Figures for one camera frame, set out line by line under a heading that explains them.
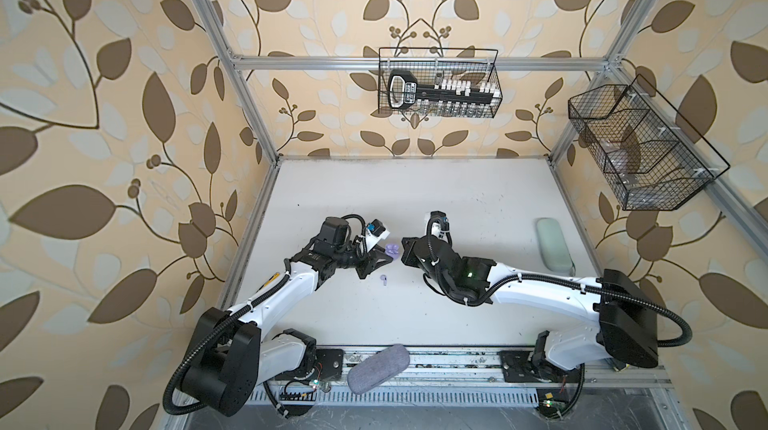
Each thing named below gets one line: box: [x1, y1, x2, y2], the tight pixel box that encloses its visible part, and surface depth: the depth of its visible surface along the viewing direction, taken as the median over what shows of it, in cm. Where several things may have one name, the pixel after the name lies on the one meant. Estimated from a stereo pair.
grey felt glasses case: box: [347, 344, 411, 395], surface depth 72 cm
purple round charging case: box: [385, 243, 400, 260], surface depth 82 cm
